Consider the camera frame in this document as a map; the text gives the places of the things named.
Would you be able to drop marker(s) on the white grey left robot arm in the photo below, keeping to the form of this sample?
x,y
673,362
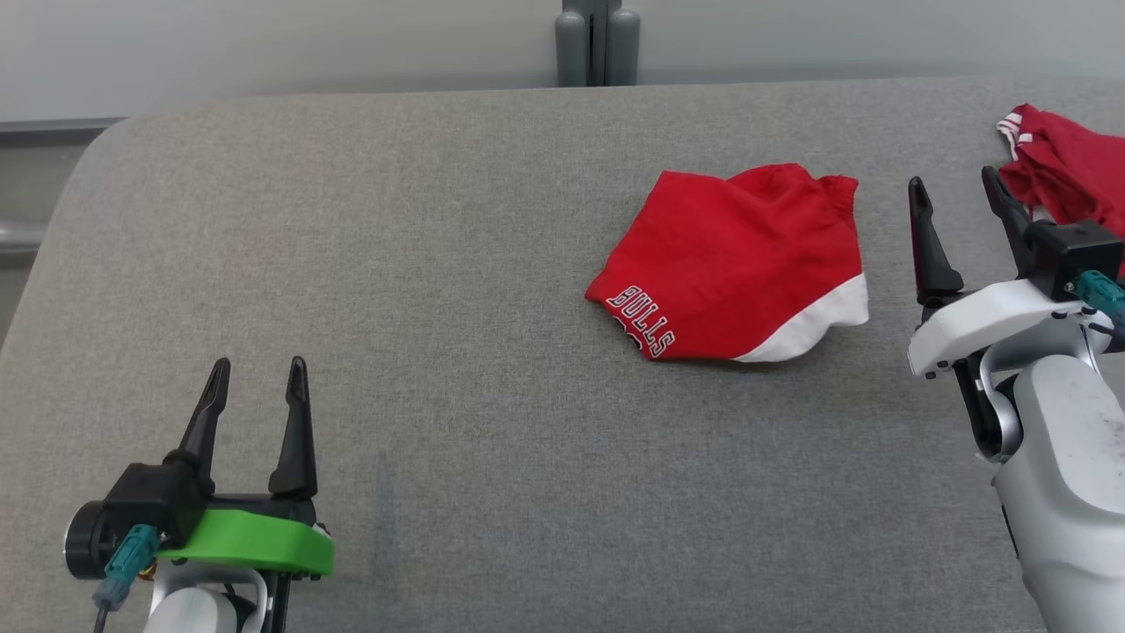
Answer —
x,y
193,611

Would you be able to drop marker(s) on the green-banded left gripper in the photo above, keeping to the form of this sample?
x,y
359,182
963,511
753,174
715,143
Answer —
x,y
255,541

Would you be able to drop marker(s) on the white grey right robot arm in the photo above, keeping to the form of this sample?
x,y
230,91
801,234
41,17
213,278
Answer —
x,y
1063,492

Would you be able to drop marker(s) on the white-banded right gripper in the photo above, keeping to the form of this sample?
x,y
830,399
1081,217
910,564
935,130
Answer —
x,y
984,321

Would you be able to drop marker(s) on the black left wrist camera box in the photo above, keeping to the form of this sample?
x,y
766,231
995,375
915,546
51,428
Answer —
x,y
154,501

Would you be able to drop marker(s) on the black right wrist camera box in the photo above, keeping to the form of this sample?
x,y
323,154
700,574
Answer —
x,y
1068,255

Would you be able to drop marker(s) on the red Bulls shorts white stripe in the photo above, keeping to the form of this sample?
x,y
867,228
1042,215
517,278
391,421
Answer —
x,y
729,255

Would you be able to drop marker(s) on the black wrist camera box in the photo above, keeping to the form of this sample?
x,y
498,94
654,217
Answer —
x,y
154,501
1068,255

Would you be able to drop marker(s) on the aluminium partition post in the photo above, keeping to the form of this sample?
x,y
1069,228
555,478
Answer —
x,y
571,48

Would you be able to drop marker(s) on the red Bulls shirt white sleeves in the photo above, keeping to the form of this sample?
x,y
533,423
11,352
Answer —
x,y
1081,167

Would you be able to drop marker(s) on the grey metal tube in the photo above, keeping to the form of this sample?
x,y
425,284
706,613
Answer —
x,y
18,237

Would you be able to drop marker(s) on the grey fabric sofa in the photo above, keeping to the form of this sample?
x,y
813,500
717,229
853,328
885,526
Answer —
x,y
492,352

